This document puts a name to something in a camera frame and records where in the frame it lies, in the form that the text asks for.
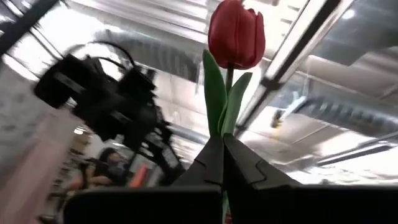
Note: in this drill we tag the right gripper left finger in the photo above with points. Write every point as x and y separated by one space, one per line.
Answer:
149 205

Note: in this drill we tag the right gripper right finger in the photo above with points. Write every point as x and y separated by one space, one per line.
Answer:
311 205

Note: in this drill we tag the dark red artificial tulip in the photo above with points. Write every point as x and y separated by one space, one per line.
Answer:
236 34

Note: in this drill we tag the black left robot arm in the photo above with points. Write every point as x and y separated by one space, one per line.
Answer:
161 155

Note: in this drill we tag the orange object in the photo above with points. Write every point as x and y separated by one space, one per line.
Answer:
140 175

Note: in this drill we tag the person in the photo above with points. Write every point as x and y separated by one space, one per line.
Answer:
105 161

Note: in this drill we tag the long LED light bar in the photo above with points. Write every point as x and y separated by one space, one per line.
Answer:
298 46

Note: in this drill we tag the large silver spiral duct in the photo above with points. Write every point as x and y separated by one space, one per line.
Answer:
348 115

